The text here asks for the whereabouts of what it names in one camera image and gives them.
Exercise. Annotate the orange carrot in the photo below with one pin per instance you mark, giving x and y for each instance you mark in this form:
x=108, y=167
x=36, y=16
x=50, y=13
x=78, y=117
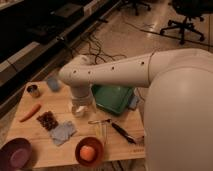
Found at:
x=33, y=111

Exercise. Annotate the blue grey cloth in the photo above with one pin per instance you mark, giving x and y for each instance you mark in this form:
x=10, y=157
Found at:
x=62, y=133

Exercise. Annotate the black handled brush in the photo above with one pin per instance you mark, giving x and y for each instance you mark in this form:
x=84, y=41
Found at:
x=130, y=139

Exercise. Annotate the white cup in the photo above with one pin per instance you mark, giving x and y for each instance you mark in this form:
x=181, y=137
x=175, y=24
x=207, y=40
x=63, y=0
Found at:
x=77, y=111

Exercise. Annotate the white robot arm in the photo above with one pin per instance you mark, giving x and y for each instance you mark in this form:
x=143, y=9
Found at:
x=178, y=110

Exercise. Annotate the black office chair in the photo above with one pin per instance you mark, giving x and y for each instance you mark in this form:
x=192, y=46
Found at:
x=190, y=9

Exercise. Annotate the orange fruit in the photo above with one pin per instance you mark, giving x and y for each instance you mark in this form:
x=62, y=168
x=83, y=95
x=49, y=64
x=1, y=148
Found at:
x=87, y=153

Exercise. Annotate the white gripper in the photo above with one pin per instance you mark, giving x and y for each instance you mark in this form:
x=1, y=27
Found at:
x=80, y=96

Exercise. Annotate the green plastic tray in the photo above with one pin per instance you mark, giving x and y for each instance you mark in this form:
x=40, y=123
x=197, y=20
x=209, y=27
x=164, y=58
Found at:
x=112, y=99

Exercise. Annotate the metal can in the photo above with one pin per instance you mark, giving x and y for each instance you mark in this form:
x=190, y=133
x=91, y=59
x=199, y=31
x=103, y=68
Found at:
x=33, y=90

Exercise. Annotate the red bowl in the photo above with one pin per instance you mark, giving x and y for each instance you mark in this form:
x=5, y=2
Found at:
x=97, y=145

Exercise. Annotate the purple bowl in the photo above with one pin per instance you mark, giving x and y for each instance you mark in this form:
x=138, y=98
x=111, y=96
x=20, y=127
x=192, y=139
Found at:
x=15, y=154

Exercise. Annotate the wooden slingshot tool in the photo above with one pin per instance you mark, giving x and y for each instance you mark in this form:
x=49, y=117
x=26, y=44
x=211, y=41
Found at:
x=100, y=128

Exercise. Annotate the small blue block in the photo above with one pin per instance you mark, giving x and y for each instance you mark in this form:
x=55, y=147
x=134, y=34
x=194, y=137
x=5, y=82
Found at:
x=133, y=103

